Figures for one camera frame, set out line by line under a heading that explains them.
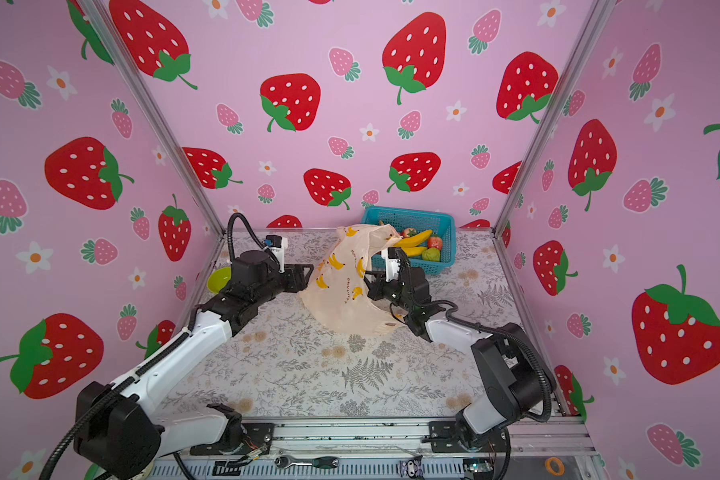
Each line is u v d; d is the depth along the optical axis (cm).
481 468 70
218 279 103
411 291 65
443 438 75
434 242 112
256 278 62
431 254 107
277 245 69
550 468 70
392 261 76
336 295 91
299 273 71
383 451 73
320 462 70
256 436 74
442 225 115
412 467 68
